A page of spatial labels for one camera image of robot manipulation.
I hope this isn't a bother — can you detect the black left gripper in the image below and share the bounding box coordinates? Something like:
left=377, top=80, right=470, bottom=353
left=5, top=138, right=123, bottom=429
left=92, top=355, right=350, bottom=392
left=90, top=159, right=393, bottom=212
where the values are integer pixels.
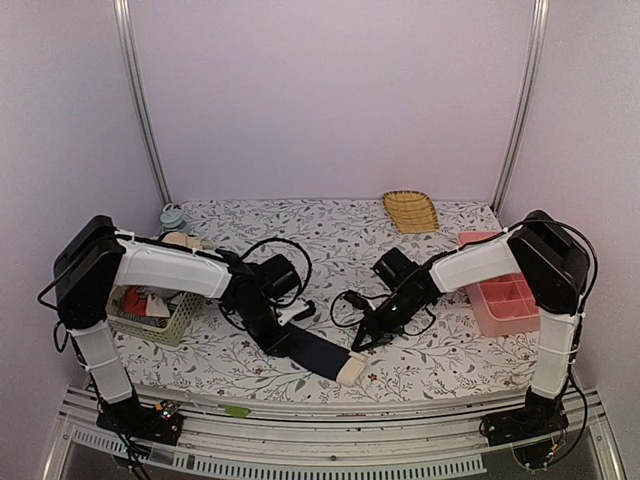
left=235, top=299, right=295, bottom=358

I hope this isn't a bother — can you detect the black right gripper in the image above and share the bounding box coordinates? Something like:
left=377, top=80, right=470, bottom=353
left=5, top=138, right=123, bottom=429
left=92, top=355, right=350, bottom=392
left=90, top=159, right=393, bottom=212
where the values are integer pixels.
left=352, top=290, right=425, bottom=354

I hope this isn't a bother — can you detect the navy underwear with cream waistband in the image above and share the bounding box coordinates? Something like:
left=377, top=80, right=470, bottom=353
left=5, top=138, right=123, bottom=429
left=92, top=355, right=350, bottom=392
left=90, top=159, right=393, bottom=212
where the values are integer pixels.
left=287, top=326, right=367, bottom=387

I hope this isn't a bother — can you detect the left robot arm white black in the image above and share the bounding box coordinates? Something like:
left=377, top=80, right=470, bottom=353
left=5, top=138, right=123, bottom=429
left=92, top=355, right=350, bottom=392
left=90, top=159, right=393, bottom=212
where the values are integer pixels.
left=54, top=215, right=303, bottom=434

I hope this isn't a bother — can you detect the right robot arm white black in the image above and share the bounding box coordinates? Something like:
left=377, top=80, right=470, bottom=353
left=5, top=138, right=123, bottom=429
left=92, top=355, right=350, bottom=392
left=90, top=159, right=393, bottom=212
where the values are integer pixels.
left=351, top=210, right=597, bottom=436

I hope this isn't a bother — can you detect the floral tablecloth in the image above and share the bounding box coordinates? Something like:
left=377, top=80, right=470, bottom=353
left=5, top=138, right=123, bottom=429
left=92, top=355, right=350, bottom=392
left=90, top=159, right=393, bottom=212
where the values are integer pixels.
left=115, top=199, right=538, bottom=403

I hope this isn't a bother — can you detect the green tape piece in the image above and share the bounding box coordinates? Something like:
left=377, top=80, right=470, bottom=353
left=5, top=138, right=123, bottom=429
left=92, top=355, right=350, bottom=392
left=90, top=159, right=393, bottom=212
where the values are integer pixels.
left=221, top=405, right=251, bottom=418

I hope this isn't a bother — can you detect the cream perforated laundry basket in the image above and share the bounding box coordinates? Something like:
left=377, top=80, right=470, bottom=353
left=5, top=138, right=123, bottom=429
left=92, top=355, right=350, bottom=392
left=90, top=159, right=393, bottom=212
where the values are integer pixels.
left=106, top=286, right=202, bottom=347

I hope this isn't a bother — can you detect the yellow woven bamboo tray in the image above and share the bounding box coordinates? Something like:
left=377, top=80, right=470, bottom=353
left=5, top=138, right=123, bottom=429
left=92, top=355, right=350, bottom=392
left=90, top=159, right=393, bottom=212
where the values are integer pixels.
left=382, top=191, right=439, bottom=234

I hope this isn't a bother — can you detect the pink divided organizer box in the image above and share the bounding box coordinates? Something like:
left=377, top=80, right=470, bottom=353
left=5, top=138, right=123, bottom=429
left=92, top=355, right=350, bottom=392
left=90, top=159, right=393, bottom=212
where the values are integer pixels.
left=457, top=230, right=544, bottom=338

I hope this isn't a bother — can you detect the beige garment in basket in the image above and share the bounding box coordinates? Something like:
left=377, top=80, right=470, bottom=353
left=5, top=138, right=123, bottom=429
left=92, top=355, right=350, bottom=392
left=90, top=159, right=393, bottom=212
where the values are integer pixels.
left=158, top=231, right=214, bottom=250

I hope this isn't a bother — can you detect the red garment in basket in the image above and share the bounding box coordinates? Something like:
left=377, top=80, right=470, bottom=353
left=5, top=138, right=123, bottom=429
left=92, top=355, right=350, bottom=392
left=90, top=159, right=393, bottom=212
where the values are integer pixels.
left=121, top=286, right=148, bottom=317

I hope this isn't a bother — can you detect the mint lidded glass jar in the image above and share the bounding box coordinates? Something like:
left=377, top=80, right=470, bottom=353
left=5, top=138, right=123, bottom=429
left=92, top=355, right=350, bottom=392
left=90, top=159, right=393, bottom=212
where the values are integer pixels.
left=160, top=203, right=190, bottom=234

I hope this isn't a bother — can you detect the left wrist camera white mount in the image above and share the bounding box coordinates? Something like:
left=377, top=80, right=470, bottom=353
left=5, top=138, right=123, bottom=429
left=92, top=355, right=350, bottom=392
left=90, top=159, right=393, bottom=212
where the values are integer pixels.
left=276, top=299, right=316, bottom=326

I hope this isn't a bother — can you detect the right black camera cable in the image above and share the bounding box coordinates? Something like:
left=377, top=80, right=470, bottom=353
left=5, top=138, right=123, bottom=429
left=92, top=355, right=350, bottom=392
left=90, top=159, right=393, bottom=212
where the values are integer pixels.
left=330, top=289, right=439, bottom=337

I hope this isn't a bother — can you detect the left black braided cable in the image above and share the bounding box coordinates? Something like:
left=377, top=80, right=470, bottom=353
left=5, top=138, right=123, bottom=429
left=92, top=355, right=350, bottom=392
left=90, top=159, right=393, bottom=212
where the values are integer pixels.
left=239, top=238, right=314, bottom=306

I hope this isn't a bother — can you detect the aluminium front rail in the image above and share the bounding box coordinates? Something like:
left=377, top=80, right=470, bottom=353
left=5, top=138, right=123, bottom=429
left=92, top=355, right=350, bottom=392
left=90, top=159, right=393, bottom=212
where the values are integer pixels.
left=42, top=387, right=626, bottom=480

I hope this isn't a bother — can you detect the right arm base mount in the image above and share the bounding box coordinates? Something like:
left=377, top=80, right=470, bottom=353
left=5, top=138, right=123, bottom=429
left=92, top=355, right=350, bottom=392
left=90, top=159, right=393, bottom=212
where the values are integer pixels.
left=479, top=399, right=569, bottom=446

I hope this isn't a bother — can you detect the right aluminium frame post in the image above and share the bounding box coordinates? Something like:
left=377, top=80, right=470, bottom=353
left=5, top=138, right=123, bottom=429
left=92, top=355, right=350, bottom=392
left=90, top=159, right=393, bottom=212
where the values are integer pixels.
left=491, top=0, right=550, bottom=217

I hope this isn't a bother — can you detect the aluminium frame post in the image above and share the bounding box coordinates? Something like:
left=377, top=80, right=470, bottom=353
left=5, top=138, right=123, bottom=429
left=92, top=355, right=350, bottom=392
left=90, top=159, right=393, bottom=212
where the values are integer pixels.
left=113, top=0, right=172, bottom=205
left=491, top=0, right=550, bottom=217

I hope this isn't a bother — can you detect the left aluminium frame post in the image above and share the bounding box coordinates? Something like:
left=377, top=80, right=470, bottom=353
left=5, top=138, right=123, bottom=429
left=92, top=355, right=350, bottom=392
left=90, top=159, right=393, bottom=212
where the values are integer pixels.
left=113, top=0, right=172, bottom=205

